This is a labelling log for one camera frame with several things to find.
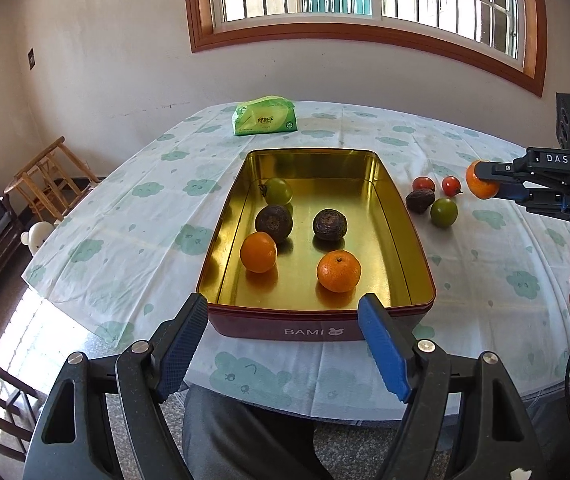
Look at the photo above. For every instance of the smooth round orange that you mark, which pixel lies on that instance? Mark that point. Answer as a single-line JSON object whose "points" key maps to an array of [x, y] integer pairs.
{"points": [[258, 252]]}

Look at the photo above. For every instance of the orange mandarin with stem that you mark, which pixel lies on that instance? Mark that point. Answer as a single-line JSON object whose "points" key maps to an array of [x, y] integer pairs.
{"points": [[338, 271]]}

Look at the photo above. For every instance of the round dark wrinkled passion fruit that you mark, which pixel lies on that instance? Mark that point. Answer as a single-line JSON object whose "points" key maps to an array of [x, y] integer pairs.
{"points": [[330, 225], [274, 222]]}

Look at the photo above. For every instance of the person's grey pants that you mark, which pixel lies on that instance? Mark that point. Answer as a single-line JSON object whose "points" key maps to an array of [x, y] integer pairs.
{"points": [[245, 440]]}

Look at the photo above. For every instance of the green tissue pack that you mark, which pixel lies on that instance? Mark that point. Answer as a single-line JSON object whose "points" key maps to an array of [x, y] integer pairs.
{"points": [[265, 117]]}

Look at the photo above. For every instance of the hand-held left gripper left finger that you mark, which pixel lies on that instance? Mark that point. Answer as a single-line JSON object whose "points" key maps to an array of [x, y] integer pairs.
{"points": [[180, 350]]}

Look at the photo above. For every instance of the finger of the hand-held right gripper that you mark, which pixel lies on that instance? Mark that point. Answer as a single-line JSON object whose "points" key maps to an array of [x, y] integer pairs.
{"points": [[515, 192], [500, 170]]}

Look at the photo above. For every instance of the green tomato with stem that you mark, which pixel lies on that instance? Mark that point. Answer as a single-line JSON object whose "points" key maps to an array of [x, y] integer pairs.
{"points": [[280, 190]]}

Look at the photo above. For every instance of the red tomato with stem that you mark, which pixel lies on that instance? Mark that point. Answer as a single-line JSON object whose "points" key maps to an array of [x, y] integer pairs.
{"points": [[450, 186]]}

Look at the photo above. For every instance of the white plush toy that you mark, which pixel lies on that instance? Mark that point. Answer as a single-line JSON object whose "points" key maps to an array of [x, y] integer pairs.
{"points": [[37, 236]]}

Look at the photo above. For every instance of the brown framed barred window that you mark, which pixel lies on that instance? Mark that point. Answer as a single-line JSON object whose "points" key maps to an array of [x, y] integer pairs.
{"points": [[365, 30]]}

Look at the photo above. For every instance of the small orange mandarin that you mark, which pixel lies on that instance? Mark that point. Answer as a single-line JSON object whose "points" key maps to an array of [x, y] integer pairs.
{"points": [[482, 188]]}

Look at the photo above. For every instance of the light wooden chair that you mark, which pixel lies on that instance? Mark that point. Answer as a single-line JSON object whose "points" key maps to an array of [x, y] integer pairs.
{"points": [[50, 175]]}

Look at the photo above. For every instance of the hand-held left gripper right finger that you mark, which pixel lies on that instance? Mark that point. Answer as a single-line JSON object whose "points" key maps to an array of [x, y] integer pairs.
{"points": [[385, 350]]}

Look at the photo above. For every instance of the dark wall switch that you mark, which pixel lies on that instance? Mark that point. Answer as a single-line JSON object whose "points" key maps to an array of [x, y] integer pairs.
{"points": [[31, 58]]}

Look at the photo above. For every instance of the small oblong dark passion fruit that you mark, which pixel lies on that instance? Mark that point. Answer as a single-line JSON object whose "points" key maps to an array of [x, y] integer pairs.
{"points": [[419, 201]]}

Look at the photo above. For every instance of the red tin box gold inside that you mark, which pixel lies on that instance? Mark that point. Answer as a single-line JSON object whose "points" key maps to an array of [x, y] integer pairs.
{"points": [[375, 240]]}

